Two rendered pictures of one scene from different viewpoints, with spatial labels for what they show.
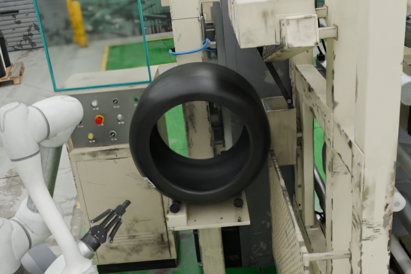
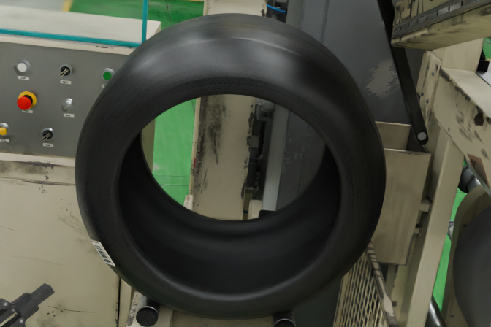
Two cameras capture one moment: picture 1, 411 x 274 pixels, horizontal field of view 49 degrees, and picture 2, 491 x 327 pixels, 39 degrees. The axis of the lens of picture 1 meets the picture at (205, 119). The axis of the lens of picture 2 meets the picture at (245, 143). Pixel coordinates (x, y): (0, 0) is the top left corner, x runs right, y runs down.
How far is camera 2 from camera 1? 58 cm
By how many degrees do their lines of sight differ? 4
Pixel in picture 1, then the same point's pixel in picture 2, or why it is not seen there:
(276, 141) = not seen: hidden behind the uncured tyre
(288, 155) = (394, 244)
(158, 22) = not seen: outside the picture
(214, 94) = (287, 88)
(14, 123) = not seen: outside the picture
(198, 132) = (222, 163)
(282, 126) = (396, 185)
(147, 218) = (84, 309)
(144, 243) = not seen: outside the picture
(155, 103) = (153, 82)
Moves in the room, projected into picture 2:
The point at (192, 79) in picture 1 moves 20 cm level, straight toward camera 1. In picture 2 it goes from (246, 47) to (252, 79)
